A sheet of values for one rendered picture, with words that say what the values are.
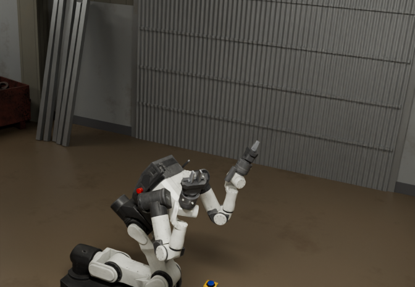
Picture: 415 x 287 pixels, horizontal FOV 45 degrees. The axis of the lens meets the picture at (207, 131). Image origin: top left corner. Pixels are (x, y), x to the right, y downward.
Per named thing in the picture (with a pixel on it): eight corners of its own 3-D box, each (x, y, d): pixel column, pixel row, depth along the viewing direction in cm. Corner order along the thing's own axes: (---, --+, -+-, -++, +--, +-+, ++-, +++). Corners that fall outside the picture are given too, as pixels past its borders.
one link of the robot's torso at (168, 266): (155, 297, 297) (120, 228, 293) (168, 281, 313) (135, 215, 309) (175, 292, 290) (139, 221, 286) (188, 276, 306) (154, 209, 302)
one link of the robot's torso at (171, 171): (113, 198, 282) (149, 159, 265) (148, 182, 311) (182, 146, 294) (146, 239, 276) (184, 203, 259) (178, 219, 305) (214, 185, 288)
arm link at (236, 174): (253, 174, 291) (243, 190, 293) (243, 165, 300) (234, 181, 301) (239, 168, 285) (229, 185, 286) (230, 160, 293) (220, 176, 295)
